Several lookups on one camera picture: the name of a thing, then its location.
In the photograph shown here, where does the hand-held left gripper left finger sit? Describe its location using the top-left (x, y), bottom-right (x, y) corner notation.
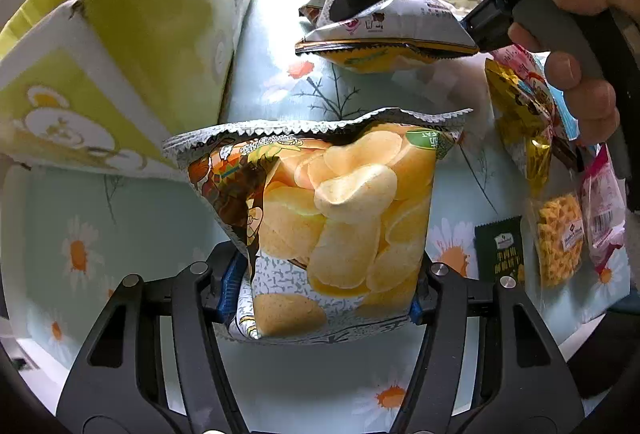
top-left (56, 244), bottom-right (251, 434)

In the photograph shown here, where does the light blue snack packet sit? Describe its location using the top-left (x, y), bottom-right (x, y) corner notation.
top-left (547, 84), bottom-right (581, 139)

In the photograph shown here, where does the person's right hand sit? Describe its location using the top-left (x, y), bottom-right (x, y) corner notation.
top-left (507, 0), bottom-right (640, 147)

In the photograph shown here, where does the grey-backed potato chip bag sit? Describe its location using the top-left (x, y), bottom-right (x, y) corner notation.
top-left (294, 0), bottom-right (480, 74)

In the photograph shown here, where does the gold foil candy packet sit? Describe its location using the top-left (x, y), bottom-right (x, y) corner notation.
top-left (484, 58), bottom-right (556, 199)

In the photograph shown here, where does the clear waffle packet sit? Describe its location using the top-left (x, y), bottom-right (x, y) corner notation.
top-left (520, 191), bottom-right (601, 325)

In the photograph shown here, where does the pink cartoon snack packet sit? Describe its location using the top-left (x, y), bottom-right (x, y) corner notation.
top-left (492, 44), bottom-right (576, 149)

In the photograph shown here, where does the yellow potato chip bag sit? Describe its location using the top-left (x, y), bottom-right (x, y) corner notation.
top-left (161, 108), bottom-right (473, 345)

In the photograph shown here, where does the green cardboard box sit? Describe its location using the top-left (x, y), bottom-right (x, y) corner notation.
top-left (0, 0), bottom-right (261, 179)

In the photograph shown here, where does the dark green snack packet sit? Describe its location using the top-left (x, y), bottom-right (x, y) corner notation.
top-left (474, 216), bottom-right (526, 285)

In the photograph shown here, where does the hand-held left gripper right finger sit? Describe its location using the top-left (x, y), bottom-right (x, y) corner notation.
top-left (390, 254), bottom-right (586, 434)

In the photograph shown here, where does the brown chocolate bar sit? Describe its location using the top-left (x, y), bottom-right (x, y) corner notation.
top-left (550, 136), bottom-right (586, 172)

